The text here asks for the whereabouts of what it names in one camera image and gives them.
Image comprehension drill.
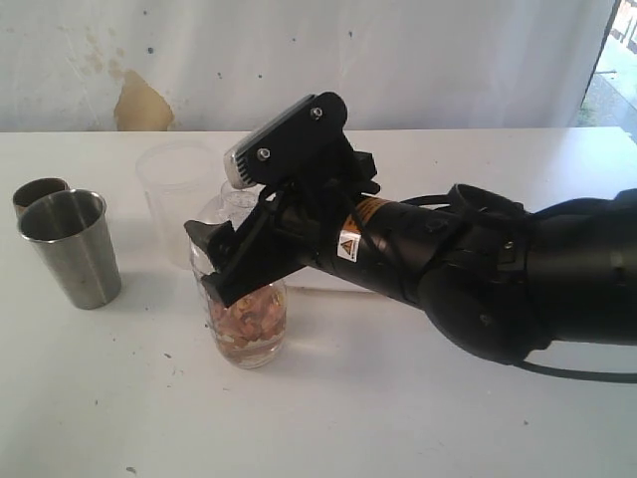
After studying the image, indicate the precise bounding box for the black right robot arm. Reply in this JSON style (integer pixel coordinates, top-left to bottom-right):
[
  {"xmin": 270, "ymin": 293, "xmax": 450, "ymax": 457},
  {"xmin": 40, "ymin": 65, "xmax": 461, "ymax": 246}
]
[{"xmin": 184, "ymin": 92, "xmax": 636, "ymax": 363}]

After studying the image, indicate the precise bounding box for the translucent white plastic cup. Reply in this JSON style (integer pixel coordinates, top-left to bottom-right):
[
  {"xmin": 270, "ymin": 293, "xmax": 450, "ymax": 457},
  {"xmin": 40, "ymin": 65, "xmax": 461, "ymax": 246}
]
[{"xmin": 135, "ymin": 140, "xmax": 223, "ymax": 270}]

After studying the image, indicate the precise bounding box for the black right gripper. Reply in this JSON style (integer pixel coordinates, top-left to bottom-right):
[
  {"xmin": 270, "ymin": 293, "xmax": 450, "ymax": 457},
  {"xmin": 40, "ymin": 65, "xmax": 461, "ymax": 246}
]
[{"xmin": 184, "ymin": 92, "xmax": 380, "ymax": 306}]

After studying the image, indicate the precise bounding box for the clear dome shaker lid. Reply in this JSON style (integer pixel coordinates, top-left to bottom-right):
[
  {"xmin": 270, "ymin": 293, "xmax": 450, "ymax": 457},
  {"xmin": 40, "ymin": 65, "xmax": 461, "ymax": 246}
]
[{"xmin": 195, "ymin": 181, "xmax": 258, "ymax": 230}]

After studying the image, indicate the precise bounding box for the clear plastic shaker cup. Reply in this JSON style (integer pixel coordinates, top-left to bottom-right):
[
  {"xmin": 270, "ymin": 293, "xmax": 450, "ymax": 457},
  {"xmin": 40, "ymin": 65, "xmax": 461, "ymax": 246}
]
[{"xmin": 187, "ymin": 233, "xmax": 290, "ymax": 369}]

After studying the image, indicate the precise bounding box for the stainless steel cup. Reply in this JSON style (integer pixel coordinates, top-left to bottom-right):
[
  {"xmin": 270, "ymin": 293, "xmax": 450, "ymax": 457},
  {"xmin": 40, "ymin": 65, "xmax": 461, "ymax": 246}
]
[{"xmin": 18, "ymin": 189, "xmax": 122, "ymax": 310}]

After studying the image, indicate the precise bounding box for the brown wooden cup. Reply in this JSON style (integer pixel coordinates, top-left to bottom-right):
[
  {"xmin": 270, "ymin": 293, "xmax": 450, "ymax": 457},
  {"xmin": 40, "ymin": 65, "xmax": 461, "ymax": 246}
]
[{"xmin": 12, "ymin": 177, "xmax": 71, "ymax": 219}]

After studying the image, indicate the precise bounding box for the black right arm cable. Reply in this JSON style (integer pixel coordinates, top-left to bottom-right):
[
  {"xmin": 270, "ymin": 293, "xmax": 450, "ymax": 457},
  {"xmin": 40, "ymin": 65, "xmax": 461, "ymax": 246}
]
[{"xmin": 397, "ymin": 191, "xmax": 637, "ymax": 385}]

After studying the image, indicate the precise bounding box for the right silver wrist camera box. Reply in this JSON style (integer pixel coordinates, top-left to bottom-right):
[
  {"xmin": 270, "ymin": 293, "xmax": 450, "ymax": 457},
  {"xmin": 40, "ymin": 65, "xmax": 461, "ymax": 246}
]
[{"xmin": 223, "ymin": 94, "xmax": 319, "ymax": 190}]

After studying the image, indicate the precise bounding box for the white rectangular plastic tray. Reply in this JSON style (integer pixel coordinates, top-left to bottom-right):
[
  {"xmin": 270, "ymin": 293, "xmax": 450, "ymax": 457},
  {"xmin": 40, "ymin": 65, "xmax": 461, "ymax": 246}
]
[{"xmin": 290, "ymin": 285, "xmax": 376, "ymax": 297}]

